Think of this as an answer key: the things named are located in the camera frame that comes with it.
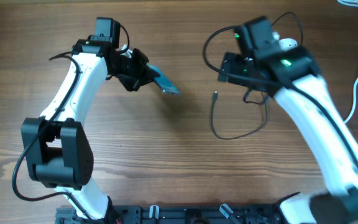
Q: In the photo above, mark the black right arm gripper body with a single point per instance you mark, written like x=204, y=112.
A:
x=238, y=66

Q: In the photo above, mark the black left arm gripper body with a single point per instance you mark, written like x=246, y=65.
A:
x=132, y=71

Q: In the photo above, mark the smartphone with cyan screen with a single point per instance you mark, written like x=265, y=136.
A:
x=165, y=85

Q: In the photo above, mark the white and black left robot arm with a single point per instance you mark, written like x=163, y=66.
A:
x=56, y=148

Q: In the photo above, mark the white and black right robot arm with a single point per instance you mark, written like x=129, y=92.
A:
x=293, y=79

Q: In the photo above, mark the white charger plug adapter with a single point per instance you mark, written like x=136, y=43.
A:
x=285, y=44

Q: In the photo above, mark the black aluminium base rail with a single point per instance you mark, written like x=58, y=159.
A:
x=222, y=214

